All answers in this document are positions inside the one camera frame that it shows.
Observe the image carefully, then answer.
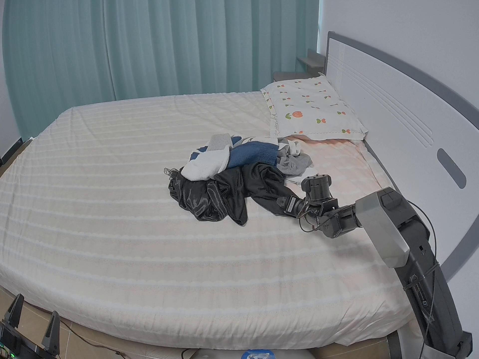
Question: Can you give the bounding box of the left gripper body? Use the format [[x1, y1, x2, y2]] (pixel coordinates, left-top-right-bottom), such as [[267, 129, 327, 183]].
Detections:
[[0, 319, 60, 359]]

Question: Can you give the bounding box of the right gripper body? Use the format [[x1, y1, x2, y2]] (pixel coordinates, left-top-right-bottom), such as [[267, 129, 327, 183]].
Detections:
[[278, 195, 305, 219]]

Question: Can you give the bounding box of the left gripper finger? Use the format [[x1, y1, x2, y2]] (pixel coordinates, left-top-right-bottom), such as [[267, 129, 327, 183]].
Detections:
[[41, 310, 61, 355], [6, 293, 25, 329]]

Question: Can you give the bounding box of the black T-shirt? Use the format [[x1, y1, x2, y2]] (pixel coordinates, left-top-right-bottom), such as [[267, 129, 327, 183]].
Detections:
[[214, 163, 301, 226]]

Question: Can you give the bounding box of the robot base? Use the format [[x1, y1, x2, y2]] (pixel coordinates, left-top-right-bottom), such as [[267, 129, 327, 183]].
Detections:
[[180, 347, 313, 359]]

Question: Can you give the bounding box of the pile of clothes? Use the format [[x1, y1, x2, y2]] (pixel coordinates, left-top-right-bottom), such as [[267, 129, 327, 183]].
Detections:
[[163, 133, 319, 224]]

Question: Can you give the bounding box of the bed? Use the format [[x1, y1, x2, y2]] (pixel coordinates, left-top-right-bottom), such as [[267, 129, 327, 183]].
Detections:
[[0, 31, 479, 359]]

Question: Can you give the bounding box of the white printed pillow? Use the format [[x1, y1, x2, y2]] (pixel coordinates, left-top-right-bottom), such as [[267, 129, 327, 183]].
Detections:
[[260, 73, 369, 142]]

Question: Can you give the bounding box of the grey bedside table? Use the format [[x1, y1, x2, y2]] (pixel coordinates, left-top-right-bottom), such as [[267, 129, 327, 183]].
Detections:
[[273, 49, 327, 84]]

